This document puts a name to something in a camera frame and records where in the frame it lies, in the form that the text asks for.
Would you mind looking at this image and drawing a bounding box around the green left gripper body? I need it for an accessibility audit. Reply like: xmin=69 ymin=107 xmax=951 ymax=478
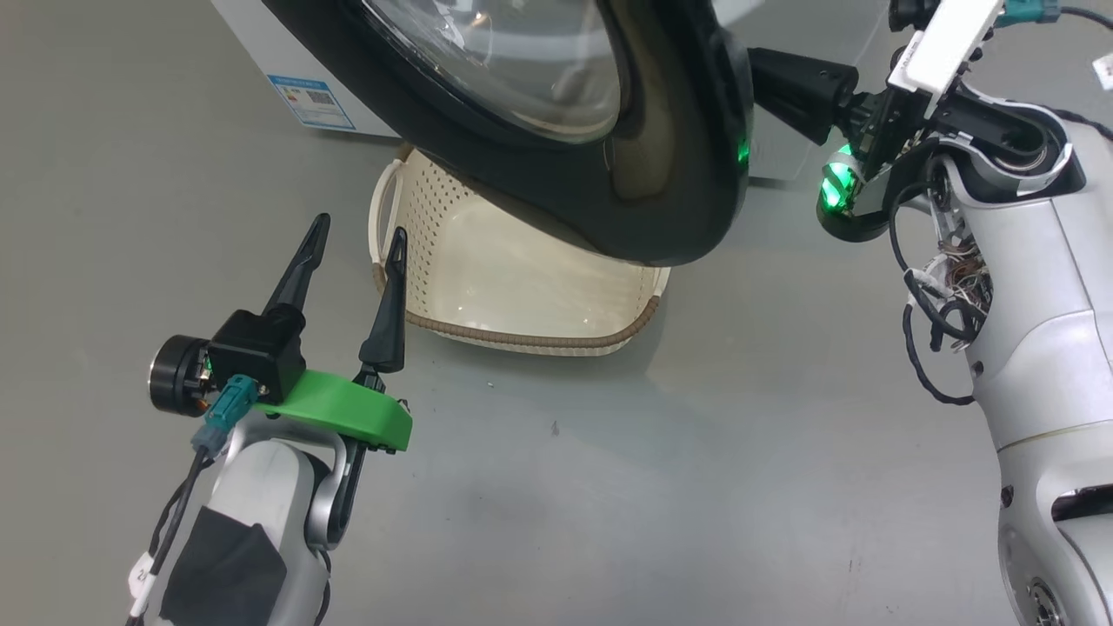
xmin=255 ymin=369 xmax=415 ymax=455

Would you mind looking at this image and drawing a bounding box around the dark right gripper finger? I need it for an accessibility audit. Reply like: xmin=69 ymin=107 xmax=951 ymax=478
xmin=748 ymin=47 xmax=860 ymax=146

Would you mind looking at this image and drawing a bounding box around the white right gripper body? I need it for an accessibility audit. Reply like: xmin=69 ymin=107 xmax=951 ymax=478
xmin=885 ymin=0 xmax=1006 ymax=95

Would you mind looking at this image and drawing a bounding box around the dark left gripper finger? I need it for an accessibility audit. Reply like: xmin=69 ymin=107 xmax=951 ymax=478
xmin=353 ymin=227 xmax=409 ymax=392
xmin=263 ymin=213 xmax=332 ymax=316

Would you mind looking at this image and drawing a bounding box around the black round glass washer door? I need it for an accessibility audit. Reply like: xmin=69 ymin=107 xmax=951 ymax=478
xmin=261 ymin=0 xmax=756 ymax=268

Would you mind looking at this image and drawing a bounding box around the white front-load washing machine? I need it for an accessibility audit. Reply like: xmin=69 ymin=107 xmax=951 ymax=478
xmin=209 ymin=0 xmax=896 ymax=183

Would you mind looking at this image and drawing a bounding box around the cream perforated laundry basket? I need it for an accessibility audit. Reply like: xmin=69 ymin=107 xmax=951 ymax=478
xmin=370 ymin=146 xmax=672 ymax=357

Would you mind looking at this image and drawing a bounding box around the blue energy label sticker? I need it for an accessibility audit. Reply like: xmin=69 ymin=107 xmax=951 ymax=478
xmin=267 ymin=73 xmax=357 ymax=132

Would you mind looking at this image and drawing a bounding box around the teal right camera connector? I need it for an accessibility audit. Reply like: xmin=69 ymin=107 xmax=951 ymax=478
xmin=998 ymin=0 xmax=1063 ymax=27

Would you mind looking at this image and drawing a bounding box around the teal camera connector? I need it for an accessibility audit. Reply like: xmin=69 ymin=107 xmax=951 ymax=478
xmin=998 ymin=0 xmax=1063 ymax=27
xmin=191 ymin=374 xmax=262 ymax=453

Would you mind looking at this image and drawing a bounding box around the teal left camera connector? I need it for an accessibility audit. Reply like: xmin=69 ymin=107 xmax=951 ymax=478
xmin=191 ymin=374 xmax=262 ymax=453

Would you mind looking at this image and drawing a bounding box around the black right camera cable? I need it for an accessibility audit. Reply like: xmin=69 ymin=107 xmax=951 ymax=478
xmin=1056 ymin=7 xmax=1113 ymax=36

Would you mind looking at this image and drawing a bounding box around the black camera cable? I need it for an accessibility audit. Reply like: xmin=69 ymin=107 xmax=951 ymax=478
xmin=1056 ymin=7 xmax=1113 ymax=36
xmin=126 ymin=443 xmax=214 ymax=626

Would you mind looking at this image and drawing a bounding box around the black left camera cable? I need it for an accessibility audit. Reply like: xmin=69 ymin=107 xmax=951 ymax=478
xmin=126 ymin=443 xmax=214 ymax=626

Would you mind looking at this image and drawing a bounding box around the black right arm cable loop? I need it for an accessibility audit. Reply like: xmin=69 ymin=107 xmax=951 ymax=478
xmin=889 ymin=152 xmax=979 ymax=407

